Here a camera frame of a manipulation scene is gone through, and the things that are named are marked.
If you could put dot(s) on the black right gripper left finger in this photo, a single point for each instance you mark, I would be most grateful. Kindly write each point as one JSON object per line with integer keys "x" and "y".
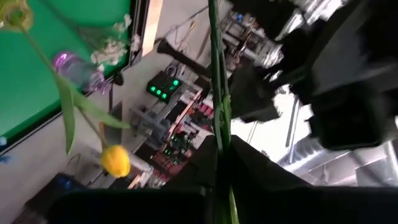
{"x": 192, "y": 205}

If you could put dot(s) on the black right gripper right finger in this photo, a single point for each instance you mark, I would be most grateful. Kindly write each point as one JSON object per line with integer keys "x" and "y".
{"x": 280, "y": 205}

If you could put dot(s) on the yellow artificial tulip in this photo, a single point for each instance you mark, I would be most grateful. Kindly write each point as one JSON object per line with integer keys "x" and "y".
{"x": 115, "y": 161}

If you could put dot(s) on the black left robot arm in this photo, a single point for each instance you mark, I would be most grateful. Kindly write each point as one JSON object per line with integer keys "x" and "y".
{"x": 348, "y": 118}

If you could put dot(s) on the purple ribbed glass vase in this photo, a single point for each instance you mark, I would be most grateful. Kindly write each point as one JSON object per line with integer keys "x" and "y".
{"x": 77, "y": 71}

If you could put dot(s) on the black device green lights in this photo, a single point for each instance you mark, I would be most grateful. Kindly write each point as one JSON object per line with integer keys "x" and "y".
{"x": 161, "y": 85}

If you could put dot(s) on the green table mat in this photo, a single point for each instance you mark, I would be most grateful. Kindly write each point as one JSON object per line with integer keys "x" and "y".
{"x": 31, "y": 77}

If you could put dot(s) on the silver ventilation duct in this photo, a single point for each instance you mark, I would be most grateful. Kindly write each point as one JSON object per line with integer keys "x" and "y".
{"x": 301, "y": 154}

